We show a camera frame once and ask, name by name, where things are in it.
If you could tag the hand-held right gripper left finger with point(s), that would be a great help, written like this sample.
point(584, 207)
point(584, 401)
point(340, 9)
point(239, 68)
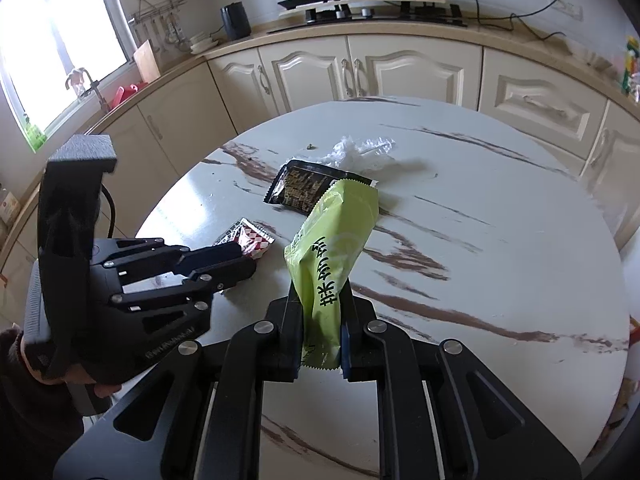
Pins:
point(285, 340)

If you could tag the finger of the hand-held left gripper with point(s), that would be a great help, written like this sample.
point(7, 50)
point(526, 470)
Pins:
point(200, 259)
point(230, 275)

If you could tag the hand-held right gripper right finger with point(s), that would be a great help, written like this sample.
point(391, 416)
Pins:
point(345, 355)

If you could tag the red white checkered packet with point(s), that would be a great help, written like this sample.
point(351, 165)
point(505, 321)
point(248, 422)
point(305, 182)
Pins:
point(255, 242)

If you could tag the lime green snack packet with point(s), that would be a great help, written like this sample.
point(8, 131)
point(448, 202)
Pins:
point(325, 260)

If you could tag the dark printed snack packet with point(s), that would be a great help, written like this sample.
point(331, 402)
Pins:
point(300, 187)

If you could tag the person's left forearm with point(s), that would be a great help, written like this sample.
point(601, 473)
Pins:
point(30, 410)

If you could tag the person's left hand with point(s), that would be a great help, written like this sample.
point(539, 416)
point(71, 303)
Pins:
point(107, 391)

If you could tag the large clear jar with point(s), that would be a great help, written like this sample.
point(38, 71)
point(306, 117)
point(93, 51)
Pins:
point(7, 207)

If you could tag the green dish soap bottle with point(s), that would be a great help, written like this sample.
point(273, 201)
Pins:
point(35, 132)

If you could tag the steel faucet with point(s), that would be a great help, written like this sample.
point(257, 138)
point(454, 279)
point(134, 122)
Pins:
point(95, 90)

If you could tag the red plastic basin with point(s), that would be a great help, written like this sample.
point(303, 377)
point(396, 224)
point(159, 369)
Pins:
point(122, 96)

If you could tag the small pinkish cloth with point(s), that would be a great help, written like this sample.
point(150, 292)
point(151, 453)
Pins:
point(75, 77)

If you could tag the clear plastic wrapper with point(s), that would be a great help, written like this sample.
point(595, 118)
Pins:
point(357, 152)

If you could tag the round marble table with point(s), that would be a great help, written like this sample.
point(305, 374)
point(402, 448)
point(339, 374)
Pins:
point(500, 260)

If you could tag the wooden cutting board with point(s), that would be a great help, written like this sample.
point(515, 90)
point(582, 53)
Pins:
point(147, 62)

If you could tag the kitchen window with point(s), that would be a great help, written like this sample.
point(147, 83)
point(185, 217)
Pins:
point(60, 35)

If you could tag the stack of white dishes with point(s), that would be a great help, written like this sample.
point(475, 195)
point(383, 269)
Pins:
point(204, 44)

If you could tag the black electric kettle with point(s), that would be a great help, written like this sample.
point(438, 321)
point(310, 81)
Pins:
point(236, 22)

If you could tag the black gas stove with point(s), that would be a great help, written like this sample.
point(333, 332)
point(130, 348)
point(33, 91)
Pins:
point(400, 19)

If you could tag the group of condiment bottles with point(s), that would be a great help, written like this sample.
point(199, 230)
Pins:
point(632, 67)

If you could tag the wall utensil rack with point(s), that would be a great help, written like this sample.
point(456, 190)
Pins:
point(157, 15)

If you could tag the white wall outlet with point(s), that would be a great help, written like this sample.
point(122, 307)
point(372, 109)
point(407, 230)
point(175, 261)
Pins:
point(567, 6)

